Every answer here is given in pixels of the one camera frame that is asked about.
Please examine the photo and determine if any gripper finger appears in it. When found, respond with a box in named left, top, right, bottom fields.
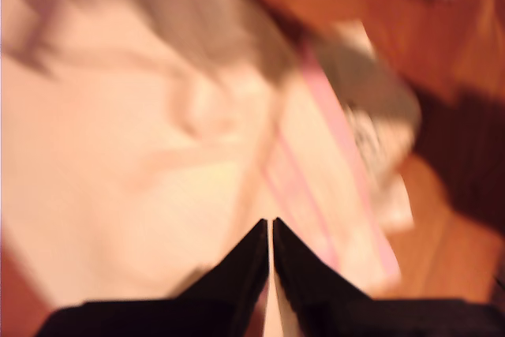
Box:
left=176, top=217, right=270, bottom=337
left=272, top=216, right=375, bottom=337

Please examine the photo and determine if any white pink-striped tea towel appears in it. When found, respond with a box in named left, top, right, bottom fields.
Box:
left=0, top=0, right=424, bottom=303

